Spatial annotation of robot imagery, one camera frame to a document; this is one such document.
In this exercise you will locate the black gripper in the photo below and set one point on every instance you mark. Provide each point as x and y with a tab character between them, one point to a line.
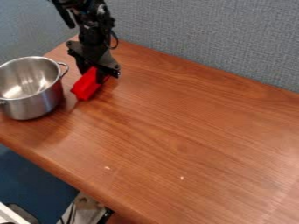
91	51

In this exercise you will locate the red rectangular block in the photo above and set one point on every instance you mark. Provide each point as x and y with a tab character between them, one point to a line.
87	86

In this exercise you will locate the white object at corner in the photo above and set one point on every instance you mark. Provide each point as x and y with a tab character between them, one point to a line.
8	217

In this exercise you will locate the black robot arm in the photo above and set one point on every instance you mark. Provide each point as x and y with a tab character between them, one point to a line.
87	14

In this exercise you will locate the metal table leg frame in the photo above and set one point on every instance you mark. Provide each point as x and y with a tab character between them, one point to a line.
85	211

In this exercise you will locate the stainless steel pot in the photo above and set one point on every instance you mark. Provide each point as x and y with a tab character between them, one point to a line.
31	89

